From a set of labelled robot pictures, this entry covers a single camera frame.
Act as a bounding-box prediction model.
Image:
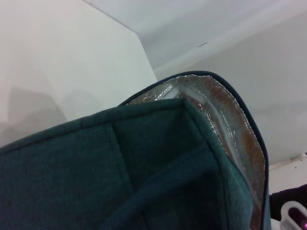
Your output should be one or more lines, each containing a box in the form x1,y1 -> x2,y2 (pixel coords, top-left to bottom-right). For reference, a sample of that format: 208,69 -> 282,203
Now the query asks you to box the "dark teal insulated lunch bag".
0,70 -> 272,230

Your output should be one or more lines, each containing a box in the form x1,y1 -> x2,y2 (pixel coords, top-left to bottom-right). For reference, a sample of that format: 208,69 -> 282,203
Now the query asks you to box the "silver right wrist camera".
271,201 -> 307,230

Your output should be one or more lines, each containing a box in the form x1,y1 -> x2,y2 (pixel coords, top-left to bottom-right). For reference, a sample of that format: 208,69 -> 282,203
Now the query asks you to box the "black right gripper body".
269,186 -> 307,220

